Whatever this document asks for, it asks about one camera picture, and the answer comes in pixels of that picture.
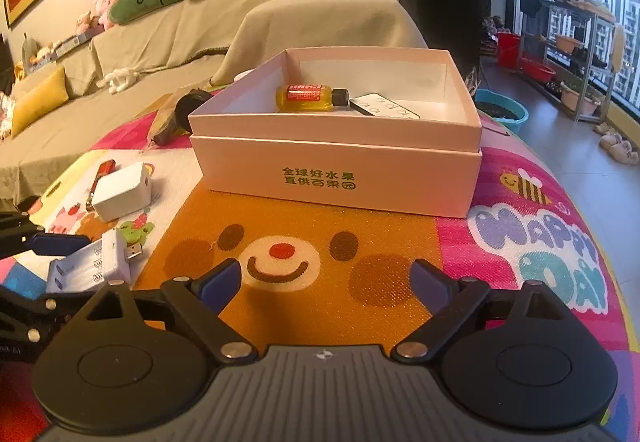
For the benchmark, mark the blue plastic basin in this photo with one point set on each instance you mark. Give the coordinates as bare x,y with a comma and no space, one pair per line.
502,112

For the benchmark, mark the pink plant pot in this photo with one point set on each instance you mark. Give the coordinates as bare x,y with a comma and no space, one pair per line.
579,100

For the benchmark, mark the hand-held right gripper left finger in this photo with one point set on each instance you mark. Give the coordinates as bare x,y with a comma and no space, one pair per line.
220,284

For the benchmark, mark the red plastic basin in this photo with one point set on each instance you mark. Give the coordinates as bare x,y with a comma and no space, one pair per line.
537,71

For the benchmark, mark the colourful cartoon play mat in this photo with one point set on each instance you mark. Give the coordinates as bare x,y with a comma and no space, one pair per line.
320,234

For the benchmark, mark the red plastic bucket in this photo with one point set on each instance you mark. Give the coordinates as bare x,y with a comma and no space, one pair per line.
508,50

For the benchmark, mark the green plush pillow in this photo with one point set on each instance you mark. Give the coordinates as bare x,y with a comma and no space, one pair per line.
142,0

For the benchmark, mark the pink cardboard box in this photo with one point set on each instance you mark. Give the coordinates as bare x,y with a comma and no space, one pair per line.
330,167

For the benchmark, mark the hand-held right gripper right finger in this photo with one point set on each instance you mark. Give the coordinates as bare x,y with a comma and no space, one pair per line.
429,287

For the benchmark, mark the white power adapter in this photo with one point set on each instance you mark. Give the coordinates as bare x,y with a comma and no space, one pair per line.
120,192

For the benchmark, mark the metal shelf rack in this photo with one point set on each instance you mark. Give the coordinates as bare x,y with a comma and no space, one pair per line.
587,67

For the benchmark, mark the white remote control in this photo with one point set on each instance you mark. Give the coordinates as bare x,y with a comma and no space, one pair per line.
385,106

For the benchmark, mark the yellow oil bottle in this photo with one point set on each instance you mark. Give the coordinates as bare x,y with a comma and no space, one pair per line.
305,98

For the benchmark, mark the beige slippers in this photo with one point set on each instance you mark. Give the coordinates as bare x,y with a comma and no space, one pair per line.
617,145

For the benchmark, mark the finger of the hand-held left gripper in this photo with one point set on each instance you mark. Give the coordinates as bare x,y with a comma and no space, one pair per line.
60,243
45,312

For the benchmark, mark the pink plush toy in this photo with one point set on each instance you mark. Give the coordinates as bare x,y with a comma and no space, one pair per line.
106,5

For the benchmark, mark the white battery charger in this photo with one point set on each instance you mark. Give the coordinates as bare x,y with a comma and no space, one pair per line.
92,264

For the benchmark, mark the pink cloth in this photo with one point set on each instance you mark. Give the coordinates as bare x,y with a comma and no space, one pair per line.
5,115

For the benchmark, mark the yellow cushion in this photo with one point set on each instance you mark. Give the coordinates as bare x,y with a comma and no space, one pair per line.
40,100

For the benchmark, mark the red lighter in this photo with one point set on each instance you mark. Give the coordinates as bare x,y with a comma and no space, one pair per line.
102,172

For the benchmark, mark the sofa with beige cover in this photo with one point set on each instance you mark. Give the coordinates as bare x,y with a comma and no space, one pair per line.
190,30

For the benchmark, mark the white plush toy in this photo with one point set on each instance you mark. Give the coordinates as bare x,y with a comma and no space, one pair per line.
121,80

